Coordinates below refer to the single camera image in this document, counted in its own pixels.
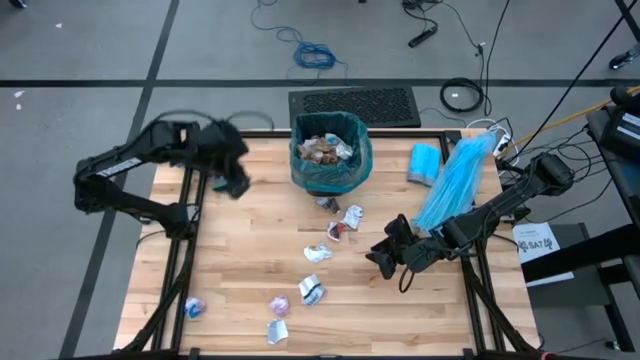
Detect light blue trash bag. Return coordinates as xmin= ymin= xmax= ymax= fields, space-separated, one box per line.
xmin=410 ymin=130 xmax=499 ymax=236

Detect teal bag-lined trash bin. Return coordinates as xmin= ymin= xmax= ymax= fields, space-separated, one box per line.
xmin=289 ymin=110 xmax=375 ymax=197

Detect silver white wrapper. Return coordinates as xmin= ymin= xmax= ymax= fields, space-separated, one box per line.
xmin=266 ymin=318 xmax=290 ymax=346

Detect black coiled cable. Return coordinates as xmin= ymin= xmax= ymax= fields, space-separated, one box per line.
xmin=438 ymin=76 xmax=485 ymax=114

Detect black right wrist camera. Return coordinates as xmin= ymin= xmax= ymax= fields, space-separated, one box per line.
xmin=383 ymin=213 xmax=416 ymax=242

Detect black perforated floor mat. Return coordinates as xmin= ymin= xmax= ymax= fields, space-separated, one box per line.
xmin=288 ymin=85 xmax=422 ymax=129

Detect black box device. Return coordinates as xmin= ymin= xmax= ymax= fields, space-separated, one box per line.
xmin=598 ymin=107 xmax=640 ymax=162

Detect pink plastic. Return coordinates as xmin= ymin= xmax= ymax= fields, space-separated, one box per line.
xmin=268 ymin=294 xmax=291 ymax=318

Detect black plastic trash bin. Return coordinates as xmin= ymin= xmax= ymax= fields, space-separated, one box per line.
xmin=303 ymin=186 xmax=352 ymax=198

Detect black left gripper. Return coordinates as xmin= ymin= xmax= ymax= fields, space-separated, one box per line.
xmin=196 ymin=122 xmax=251 ymax=200

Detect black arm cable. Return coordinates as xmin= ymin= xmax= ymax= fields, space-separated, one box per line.
xmin=149 ymin=108 xmax=275 ymax=132
xmin=397 ymin=264 xmax=417 ymax=295

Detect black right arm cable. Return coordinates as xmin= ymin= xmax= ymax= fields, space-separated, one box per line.
xmin=397 ymin=264 xmax=417 ymax=295

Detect white power strip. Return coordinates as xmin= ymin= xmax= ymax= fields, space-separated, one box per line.
xmin=492 ymin=132 xmax=512 ymax=156

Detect yellow cable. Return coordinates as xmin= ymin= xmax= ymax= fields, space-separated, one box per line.
xmin=512 ymin=84 xmax=640 ymax=146

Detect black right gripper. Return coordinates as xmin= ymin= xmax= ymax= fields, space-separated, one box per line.
xmin=364 ymin=234 xmax=447 ymax=281

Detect brown paper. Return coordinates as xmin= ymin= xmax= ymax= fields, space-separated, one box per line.
xmin=298 ymin=142 xmax=339 ymax=166

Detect long black diagonal cable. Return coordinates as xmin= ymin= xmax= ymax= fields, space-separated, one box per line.
xmin=502 ymin=7 xmax=640 ymax=164

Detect black stand beam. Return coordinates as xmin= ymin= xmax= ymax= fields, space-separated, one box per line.
xmin=519 ymin=223 xmax=640 ymax=285

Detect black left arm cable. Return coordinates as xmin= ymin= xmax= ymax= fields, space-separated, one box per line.
xmin=149 ymin=108 xmax=275 ymax=132

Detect grey black stand foot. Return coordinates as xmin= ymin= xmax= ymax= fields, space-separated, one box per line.
xmin=607 ymin=43 xmax=640 ymax=71

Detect dark side desk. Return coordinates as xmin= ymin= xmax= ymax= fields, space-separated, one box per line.
xmin=584 ymin=104 xmax=640 ymax=231

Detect white printed paper sign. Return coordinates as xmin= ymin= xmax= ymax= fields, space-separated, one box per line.
xmin=512 ymin=221 xmax=561 ymax=265

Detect blue pink plastic wad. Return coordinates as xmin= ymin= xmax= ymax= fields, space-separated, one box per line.
xmin=183 ymin=296 xmax=207 ymax=320

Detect grey side table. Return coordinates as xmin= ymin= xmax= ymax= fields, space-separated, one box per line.
xmin=524 ymin=222 xmax=631 ymax=309

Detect black power strip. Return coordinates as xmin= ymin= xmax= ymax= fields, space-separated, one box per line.
xmin=407 ymin=24 xmax=439 ymax=49

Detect folded light blue trash bags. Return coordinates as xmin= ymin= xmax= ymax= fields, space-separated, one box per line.
xmin=407 ymin=143 xmax=443 ymax=187

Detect blue coiled cable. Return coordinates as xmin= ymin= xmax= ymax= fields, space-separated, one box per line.
xmin=249 ymin=0 xmax=351 ymax=86

